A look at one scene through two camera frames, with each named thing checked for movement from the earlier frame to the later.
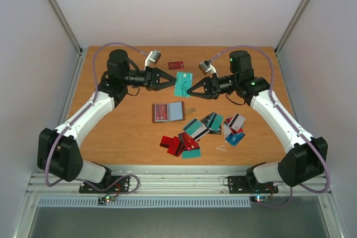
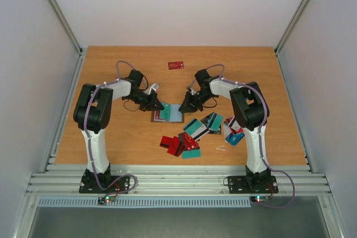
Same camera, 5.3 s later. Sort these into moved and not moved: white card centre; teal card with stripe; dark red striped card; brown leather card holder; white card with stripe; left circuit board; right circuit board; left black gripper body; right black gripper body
Moved: right black gripper body; left black gripper body
Not moved: white card centre; left circuit board; brown leather card holder; teal card with stripe; right circuit board; dark red striped card; white card with stripe
